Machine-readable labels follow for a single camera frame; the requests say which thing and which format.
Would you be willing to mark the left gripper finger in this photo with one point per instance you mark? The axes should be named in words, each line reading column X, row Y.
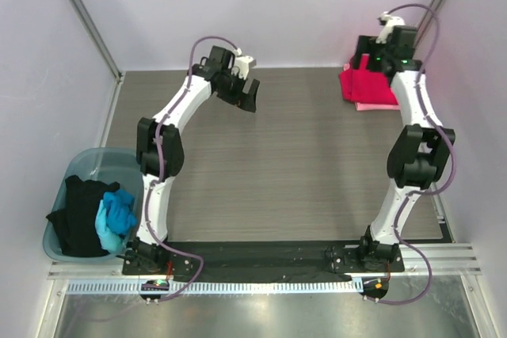
column 250, row 97
column 247, row 104

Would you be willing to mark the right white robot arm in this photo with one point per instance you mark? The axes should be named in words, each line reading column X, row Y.
column 420, row 153

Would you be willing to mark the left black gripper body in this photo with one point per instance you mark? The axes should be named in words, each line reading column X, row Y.
column 231, row 88

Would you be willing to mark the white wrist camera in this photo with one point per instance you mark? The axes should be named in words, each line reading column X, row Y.
column 242, row 64
column 388, row 22

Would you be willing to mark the white slotted cable duct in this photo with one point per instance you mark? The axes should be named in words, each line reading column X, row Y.
column 157, row 287

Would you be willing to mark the black t shirt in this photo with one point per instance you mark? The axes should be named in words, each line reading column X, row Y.
column 74, row 224

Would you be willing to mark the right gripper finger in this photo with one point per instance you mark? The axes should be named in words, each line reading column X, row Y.
column 363, row 63
column 355, row 60

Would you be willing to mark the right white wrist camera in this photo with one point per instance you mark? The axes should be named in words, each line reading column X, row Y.
column 388, row 22

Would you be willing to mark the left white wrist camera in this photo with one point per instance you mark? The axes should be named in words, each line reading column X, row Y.
column 242, row 64

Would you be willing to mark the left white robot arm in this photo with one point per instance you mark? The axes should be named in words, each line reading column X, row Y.
column 160, row 152

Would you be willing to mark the red t shirt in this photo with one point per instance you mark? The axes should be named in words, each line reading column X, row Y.
column 365, row 86

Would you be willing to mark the blue t shirt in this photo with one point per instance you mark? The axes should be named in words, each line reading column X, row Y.
column 114, row 220

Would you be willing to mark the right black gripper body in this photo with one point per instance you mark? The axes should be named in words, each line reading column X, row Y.
column 367, row 47

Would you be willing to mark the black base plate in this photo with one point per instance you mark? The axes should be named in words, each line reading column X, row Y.
column 262, row 261

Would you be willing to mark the left aluminium frame post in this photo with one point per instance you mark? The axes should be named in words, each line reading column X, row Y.
column 90, row 27

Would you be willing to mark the folded pink t shirt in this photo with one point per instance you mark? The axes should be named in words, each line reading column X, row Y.
column 362, row 107

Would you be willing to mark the blue plastic basket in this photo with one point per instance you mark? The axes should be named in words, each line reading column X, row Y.
column 108, row 165

